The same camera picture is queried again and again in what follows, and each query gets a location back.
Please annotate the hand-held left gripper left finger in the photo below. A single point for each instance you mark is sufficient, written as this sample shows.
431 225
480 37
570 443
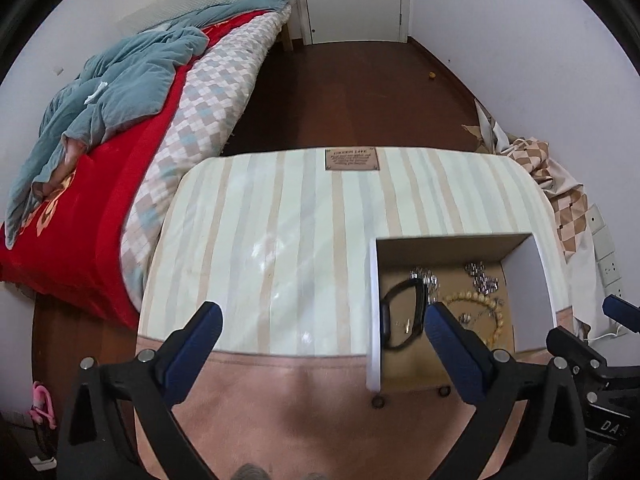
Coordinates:
192 355

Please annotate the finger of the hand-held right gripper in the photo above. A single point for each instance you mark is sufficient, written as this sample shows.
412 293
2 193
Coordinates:
620 311
570 347

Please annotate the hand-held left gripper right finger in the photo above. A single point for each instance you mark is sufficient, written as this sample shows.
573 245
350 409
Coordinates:
451 352

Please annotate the white cardboard box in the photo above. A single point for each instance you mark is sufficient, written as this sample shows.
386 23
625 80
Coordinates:
530 300

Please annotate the black wristband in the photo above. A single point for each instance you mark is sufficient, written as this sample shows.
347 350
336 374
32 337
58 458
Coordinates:
385 320

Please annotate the brown checkered cloth pile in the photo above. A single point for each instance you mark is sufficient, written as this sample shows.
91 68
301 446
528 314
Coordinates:
570 210

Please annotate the pink plastic item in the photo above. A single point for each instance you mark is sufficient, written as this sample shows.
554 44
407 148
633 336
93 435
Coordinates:
42 405

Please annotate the bed with red blanket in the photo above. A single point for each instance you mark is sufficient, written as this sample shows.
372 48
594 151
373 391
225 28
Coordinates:
100 210

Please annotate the black and white shoe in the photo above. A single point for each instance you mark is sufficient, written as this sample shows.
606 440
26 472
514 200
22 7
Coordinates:
44 447

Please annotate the checkered bed sheet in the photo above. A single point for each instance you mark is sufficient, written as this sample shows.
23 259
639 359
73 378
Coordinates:
200 95

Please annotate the teal quilt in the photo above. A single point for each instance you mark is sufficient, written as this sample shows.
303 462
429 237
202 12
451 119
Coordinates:
135 70

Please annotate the white door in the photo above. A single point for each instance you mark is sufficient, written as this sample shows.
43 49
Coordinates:
355 0

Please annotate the white wall socket strip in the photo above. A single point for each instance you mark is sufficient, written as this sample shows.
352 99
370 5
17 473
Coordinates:
607 255

